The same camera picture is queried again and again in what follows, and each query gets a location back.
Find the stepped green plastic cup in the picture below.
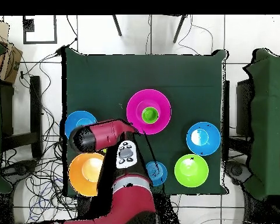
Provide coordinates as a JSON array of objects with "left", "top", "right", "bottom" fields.
[{"left": 141, "top": 106, "right": 159, "bottom": 124}]

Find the grey stand base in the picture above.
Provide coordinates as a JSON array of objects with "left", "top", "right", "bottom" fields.
[{"left": 1, "top": 159, "right": 38, "bottom": 185}]

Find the grey chair base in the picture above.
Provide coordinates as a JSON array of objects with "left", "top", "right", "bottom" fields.
[{"left": 225, "top": 160, "right": 251, "bottom": 186}]

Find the green plastic bowl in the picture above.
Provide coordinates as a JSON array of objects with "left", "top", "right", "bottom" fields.
[{"left": 174, "top": 153, "right": 209, "bottom": 188}]

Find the black stand leg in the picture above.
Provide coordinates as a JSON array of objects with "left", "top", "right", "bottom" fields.
[
  {"left": 111, "top": 15, "right": 123, "bottom": 37},
  {"left": 172, "top": 15, "right": 187, "bottom": 44}
]

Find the black box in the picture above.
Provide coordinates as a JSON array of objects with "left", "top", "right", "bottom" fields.
[{"left": 236, "top": 79, "right": 254, "bottom": 138}]

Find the black table frame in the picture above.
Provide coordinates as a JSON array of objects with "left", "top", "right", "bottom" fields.
[{"left": 0, "top": 75, "right": 43, "bottom": 159}]

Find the small blue plastic bowl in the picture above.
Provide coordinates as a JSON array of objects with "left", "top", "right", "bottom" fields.
[{"left": 145, "top": 161, "right": 168, "bottom": 187}]

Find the orange plastic bowl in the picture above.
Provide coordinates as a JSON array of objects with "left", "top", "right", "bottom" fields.
[{"left": 68, "top": 152, "right": 106, "bottom": 197}]

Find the pink plastic bowl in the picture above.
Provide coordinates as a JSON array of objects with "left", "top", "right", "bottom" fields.
[{"left": 126, "top": 89, "right": 172, "bottom": 135}]

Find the large blue plastic bowl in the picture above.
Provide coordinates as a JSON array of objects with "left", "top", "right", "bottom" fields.
[
  {"left": 185, "top": 121, "right": 222, "bottom": 156},
  {"left": 64, "top": 110, "right": 98, "bottom": 140}
]

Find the dark green table cloth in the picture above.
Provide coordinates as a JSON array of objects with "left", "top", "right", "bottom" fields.
[{"left": 64, "top": 47, "right": 227, "bottom": 197}]

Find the cardboard box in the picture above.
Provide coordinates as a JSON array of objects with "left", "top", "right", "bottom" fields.
[{"left": 0, "top": 19, "right": 23, "bottom": 85}]

